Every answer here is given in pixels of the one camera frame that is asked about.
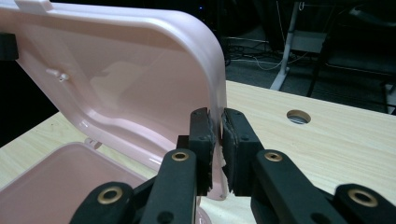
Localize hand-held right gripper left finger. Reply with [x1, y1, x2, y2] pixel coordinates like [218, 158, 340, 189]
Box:
[176, 106, 218, 197]

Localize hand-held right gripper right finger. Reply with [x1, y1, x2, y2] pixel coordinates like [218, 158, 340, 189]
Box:
[219, 107, 266, 198]

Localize pink plastic storage box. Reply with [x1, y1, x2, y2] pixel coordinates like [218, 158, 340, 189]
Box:
[0, 0, 229, 224]

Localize white desk leg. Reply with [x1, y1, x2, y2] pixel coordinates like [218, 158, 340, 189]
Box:
[269, 1, 305, 91]

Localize black chair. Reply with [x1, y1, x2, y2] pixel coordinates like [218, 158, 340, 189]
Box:
[305, 18, 396, 98]

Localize grey box under desk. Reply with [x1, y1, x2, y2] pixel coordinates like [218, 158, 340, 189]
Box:
[290, 29, 329, 54]

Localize tangle of floor cables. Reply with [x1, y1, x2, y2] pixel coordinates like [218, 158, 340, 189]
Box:
[222, 35, 291, 72]

